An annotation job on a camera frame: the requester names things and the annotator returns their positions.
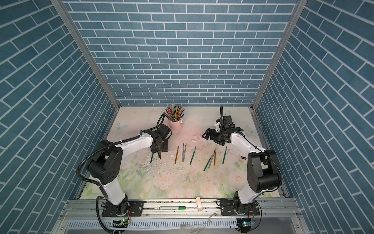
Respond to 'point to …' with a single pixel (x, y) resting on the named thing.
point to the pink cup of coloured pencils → (174, 113)
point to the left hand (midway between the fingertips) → (167, 149)
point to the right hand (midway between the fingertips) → (209, 138)
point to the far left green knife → (151, 158)
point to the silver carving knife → (212, 157)
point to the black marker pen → (243, 158)
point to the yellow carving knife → (215, 152)
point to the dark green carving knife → (207, 165)
